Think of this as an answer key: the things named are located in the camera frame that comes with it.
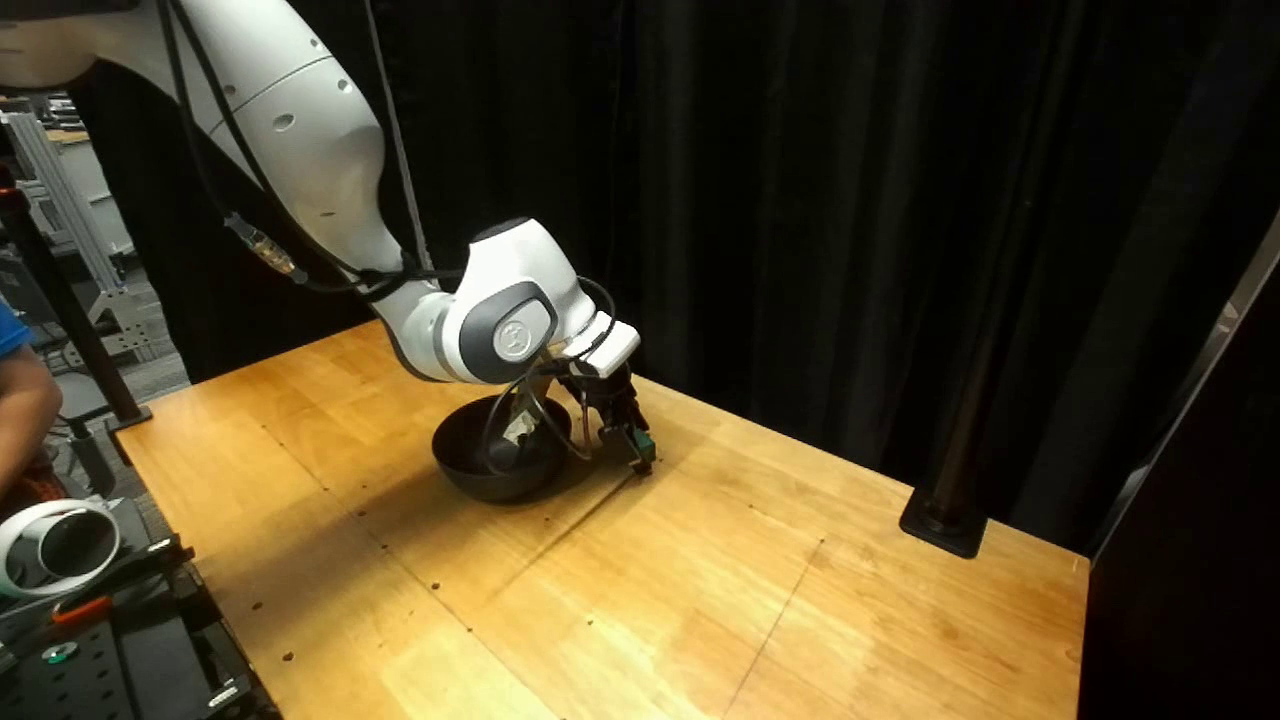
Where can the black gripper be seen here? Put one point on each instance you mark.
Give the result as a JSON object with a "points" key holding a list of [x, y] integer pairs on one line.
{"points": [[596, 392]]}

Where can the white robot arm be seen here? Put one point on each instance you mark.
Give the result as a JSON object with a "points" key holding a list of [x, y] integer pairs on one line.
{"points": [[335, 172]]}

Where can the person forearm blue sleeve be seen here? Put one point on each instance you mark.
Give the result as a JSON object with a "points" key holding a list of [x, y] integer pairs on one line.
{"points": [[23, 404]]}

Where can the black bowl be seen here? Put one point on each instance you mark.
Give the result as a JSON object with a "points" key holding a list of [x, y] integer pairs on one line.
{"points": [[496, 467]]}

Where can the black curtain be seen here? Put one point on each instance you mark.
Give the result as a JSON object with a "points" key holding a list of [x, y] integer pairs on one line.
{"points": [[803, 186]]}

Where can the black pole with base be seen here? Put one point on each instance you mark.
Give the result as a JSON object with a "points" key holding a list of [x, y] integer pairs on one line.
{"points": [[961, 403]]}

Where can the black metal workbench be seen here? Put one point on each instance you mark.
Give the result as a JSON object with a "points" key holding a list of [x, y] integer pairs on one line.
{"points": [[120, 653]]}

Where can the black side panel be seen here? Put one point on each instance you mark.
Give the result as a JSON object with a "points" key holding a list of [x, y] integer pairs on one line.
{"points": [[1186, 533]]}

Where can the white VR controller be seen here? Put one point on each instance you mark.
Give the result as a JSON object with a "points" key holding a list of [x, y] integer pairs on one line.
{"points": [[56, 545]]}

